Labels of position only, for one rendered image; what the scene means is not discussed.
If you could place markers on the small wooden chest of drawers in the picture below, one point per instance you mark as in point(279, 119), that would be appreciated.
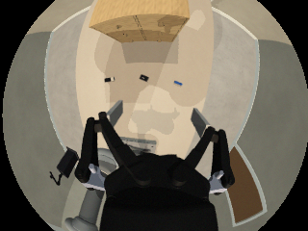
point(106, 10)

